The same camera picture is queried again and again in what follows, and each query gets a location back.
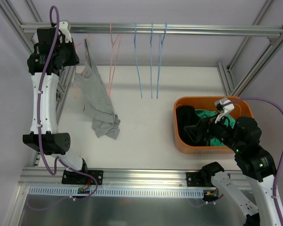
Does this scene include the aluminium hanging rail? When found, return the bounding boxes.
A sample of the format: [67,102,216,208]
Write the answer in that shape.
[20,22,283,38]

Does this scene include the blue hanger of red top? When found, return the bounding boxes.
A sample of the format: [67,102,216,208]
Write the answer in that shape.
[156,23,167,99]

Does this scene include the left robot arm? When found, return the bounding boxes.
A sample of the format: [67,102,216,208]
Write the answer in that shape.
[23,22,92,185]

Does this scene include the black tank top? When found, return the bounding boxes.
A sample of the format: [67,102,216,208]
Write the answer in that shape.
[176,105,206,146]

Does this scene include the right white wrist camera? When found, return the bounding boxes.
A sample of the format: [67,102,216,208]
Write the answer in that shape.
[214,97,234,124]

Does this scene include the orange plastic basket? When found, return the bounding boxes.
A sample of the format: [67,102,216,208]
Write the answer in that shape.
[174,96,239,155]

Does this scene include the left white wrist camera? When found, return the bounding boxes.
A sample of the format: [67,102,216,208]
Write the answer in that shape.
[59,21,73,43]

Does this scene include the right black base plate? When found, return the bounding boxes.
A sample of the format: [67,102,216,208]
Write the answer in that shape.
[186,171,213,187]

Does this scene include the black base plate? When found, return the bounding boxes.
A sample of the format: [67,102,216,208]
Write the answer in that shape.
[61,169,104,186]
[186,171,213,187]

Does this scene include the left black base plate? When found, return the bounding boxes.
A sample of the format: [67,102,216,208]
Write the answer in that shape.
[61,169,104,186]

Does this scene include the grey tank top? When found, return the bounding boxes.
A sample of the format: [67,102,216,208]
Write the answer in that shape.
[74,39,121,140]

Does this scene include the aluminium front rail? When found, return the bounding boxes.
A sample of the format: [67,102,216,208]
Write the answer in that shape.
[18,167,250,186]

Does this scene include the pink hanger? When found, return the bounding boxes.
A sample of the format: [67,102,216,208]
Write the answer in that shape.
[108,23,122,97]
[74,34,92,99]

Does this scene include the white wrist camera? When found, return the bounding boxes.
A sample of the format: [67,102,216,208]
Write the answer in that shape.
[59,21,73,43]
[214,97,234,124]

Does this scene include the white slotted cable duct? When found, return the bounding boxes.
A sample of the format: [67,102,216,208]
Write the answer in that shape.
[28,186,204,199]

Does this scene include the blue hanger of green top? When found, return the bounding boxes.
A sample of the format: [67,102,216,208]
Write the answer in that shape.
[150,23,154,99]

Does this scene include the aluminium frame posts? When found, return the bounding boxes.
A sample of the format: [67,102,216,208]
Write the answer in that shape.
[0,0,283,99]

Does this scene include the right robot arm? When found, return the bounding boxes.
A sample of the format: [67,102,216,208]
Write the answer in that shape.
[184,117,283,226]

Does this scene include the green tank top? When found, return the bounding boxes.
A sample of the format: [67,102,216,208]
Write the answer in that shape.
[195,110,235,146]

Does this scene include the blue hanger of white top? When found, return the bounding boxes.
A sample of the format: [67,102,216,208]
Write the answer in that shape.
[133,23,143,99]

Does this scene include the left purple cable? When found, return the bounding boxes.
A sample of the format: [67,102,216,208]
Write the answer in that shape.
[36,6,61,176]

